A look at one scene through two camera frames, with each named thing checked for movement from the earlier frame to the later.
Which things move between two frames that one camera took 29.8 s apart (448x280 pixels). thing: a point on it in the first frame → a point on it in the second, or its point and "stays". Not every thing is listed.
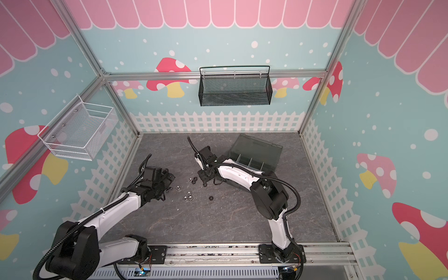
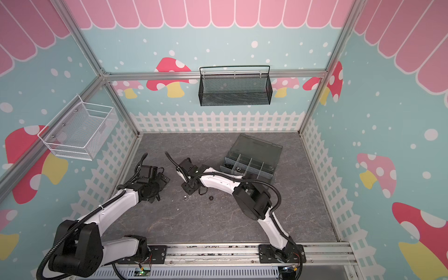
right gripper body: [203, 175] → [187, 186]
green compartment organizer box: [262, 154] stays
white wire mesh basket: [80, 130] stays
